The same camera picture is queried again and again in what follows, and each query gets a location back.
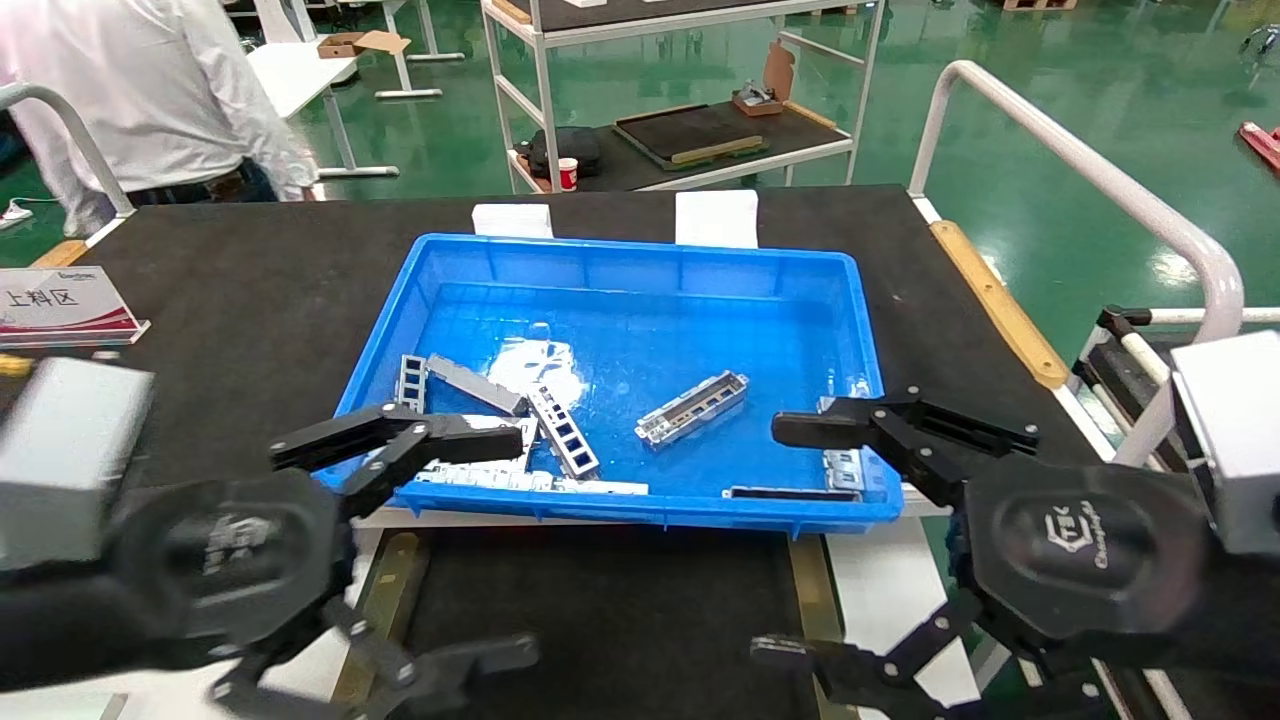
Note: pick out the white paper label right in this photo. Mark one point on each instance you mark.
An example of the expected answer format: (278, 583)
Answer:
(716, 218)

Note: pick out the silver bracket metal part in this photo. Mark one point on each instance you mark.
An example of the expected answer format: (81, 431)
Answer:
(843, 468)

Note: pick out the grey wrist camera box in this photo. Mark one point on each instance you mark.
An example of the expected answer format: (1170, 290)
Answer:
(70, 460)
(1235, 440)

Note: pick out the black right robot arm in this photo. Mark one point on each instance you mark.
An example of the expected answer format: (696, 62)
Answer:
(1250, 610)

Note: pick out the short wooden edge piece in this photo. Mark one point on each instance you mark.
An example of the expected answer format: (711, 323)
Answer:
(60, 254)

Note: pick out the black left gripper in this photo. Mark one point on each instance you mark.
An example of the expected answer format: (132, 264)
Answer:
(230, 560)

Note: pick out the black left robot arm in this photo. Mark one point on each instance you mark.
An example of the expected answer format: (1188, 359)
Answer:
(50, 630)

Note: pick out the white desk leg frame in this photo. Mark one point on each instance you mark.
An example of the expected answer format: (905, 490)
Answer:
(405, 80)

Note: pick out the long yellow wooden edge strip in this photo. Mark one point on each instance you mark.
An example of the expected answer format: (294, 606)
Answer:
(1000, 305)

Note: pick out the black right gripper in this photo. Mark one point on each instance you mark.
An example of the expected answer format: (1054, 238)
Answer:
(1080, 550)

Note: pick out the grey curved guard rail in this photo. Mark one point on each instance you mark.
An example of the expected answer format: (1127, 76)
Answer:
(95, 160)

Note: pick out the white flat slotted metal part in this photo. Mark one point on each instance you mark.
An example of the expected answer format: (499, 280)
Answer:
(480, 481)
(490, 467)

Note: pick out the white paper label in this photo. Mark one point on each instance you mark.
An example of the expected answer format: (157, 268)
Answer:
(716, 218)
(512, 220)

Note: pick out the thin white metal strip part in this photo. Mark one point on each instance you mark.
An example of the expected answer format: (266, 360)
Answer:
(600, 487)

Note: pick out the red floor object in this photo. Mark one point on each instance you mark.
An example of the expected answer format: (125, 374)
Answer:
(1262, 145)

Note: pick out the white desk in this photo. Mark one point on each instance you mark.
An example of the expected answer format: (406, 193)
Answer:
(295, 75)

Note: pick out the white paper label left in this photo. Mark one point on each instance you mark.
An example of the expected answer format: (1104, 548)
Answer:
(512, 220)

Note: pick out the open cardboard box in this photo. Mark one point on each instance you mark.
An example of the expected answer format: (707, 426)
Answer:
(350, 44)

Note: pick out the white metal shelf cart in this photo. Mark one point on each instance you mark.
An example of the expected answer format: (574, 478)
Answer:
(545, 90)

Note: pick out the silver ladder part square holes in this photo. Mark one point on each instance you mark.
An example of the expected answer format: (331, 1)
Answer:
(563, 432)

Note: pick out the white red sign placard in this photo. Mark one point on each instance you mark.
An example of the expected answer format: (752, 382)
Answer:
(60, 305)

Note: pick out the red white cup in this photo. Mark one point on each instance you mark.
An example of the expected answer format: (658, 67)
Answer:
(568, 175)

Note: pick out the clear plastic bag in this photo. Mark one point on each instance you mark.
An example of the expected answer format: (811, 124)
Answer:
(535, 362)

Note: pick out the silver perforated metal channel part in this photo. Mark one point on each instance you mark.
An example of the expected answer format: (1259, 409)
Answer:
(692, 408)

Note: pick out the aluminium frame structure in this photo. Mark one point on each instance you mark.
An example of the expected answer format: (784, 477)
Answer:
(1120, 345)

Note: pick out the plain grey metal bar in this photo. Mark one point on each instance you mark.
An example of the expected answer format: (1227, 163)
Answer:
(475, 385)

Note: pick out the white power strip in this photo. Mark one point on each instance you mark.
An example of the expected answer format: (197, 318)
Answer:
(15, 212)

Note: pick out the brass edge strip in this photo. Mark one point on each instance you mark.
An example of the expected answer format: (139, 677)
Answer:
(395, 575)
(812, 590)

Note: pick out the blue plastic bin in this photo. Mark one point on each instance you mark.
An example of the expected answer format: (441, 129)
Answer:
(650, 300)

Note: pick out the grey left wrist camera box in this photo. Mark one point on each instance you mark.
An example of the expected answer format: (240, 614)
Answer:
(70, 460)

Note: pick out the person in white shirt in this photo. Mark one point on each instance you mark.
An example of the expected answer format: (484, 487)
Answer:
(130, 90)

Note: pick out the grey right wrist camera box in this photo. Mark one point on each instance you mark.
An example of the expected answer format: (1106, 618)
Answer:
(1235, 440)

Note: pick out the black bag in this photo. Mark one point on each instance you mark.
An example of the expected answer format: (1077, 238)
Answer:
(560, 150)

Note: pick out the dark flat tray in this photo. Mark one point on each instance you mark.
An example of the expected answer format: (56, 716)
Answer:
(690, 132)

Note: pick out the brown cardboard piece with part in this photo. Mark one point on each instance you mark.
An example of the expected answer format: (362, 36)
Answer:
(775, 75)

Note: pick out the white curved guard rail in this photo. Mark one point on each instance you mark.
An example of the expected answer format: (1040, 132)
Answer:
(1080, 160)

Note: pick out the grey ladder-shaped metal part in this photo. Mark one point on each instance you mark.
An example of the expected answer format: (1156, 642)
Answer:
(412, 382)

